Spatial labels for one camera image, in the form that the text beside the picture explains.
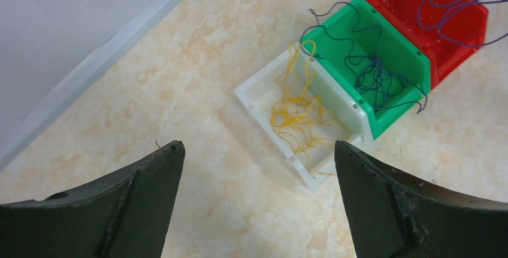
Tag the white plastic bin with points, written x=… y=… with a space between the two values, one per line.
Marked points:
x=304 y=111

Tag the red plastic bin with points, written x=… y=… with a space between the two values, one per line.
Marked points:
x=446 y=44

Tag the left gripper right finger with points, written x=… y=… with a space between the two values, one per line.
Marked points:
x=392 y=213

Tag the green plastic bin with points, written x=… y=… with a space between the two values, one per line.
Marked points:
x=382 y=71

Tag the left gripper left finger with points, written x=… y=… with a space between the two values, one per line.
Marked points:
x=125 y=213

